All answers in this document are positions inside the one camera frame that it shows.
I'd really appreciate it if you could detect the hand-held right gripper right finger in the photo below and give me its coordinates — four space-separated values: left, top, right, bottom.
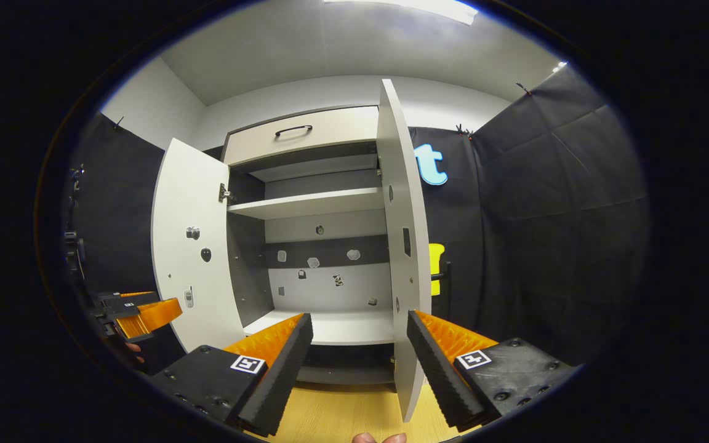
407 309 580 433

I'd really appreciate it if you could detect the black backdrop cloth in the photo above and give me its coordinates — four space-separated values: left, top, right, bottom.
65 65 649 370

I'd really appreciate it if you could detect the cabinet door with headphone sticker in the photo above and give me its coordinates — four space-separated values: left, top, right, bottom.
376 78 434 423

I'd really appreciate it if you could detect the cabinet door with camera sticker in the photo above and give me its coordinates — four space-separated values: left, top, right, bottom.
151 137 247 354

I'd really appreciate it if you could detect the white cabinet shelf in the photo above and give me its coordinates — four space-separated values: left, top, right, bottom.
227 187 386 220

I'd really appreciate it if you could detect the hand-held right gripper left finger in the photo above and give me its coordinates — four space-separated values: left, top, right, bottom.
148 313 314 437

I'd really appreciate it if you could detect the beige double-door shoe cabinet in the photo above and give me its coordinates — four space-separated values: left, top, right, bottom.
222 106 395 385

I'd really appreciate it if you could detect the black handle of headphone-sticker door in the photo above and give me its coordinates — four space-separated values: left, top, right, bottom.
431 261 452 300

